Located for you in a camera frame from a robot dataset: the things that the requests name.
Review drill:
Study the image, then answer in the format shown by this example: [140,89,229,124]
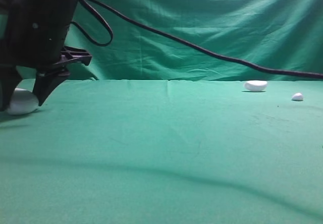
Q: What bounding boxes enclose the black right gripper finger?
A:
[32,69,70,106]

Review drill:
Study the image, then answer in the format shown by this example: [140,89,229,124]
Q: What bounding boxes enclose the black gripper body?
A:
[1,0,91,74]

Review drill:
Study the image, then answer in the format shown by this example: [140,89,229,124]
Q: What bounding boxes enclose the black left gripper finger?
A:
[1,67,22,111]

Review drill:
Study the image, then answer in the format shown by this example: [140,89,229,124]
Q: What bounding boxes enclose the green table cloth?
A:
[1,80,322,223]

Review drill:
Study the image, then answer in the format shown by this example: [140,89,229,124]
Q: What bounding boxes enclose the green backdrop cloth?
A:
[0,0,323,81]

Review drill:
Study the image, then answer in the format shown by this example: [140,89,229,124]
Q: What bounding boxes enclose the black cable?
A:
[70,0,323,80]

